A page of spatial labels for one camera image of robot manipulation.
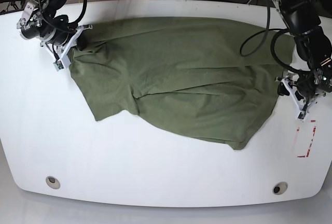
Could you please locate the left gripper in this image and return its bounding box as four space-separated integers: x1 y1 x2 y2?
277 71 331 103

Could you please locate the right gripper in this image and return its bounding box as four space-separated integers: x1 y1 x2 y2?
38 24 88 51

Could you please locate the green T-shirt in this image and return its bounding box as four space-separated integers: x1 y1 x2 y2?
68 17 283 150

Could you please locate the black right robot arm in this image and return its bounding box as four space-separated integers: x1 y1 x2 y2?
17 0 87 46

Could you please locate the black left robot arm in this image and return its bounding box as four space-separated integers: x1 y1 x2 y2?
267 0 331 105

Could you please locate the red tape rectangle marking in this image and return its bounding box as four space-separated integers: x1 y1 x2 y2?
293 120 317 158

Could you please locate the right grey table grommet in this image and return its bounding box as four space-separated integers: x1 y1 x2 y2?
272 181 288 195

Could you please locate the grey table grommet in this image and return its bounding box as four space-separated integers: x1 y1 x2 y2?
272 181 288 195
46 176 61 190

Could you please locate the left grey table grommet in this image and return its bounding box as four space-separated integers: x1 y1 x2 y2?
46 176 61 190

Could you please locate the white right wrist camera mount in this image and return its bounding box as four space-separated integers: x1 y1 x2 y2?
40 24 93 72

